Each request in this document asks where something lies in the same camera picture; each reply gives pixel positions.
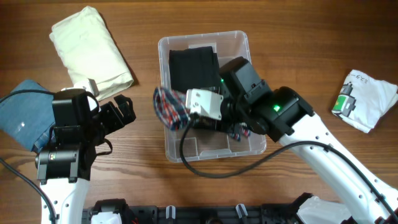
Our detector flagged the black cloth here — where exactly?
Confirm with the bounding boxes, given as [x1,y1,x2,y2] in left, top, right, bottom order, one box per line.
[169,46,220,93]

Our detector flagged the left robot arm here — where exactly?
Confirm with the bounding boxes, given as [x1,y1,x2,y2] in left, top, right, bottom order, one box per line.
[35,93,136,223]

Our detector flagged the plaid cloth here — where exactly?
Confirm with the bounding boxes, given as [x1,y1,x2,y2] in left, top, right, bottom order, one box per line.
[153,86,251,141]

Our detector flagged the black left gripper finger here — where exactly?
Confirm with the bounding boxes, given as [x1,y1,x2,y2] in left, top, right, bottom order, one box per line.
[114,95,133,110]
[121,108,136,125]

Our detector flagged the folded blue denim jeans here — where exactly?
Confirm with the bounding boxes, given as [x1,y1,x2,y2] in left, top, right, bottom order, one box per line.
[1,93,55,152]

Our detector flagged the white printed t-shirt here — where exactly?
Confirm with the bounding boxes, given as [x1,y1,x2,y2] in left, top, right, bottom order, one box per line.
[331,70,397,133]

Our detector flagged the clear plastic storage bin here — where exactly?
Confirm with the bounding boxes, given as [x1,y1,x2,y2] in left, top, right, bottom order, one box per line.
[158,30,267,162]

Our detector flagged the folded cream cloth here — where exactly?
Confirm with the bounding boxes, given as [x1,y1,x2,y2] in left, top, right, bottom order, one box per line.
[49,6,134,101]

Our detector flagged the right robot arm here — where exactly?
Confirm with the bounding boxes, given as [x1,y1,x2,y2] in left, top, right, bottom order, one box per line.
[153,57,397,223]

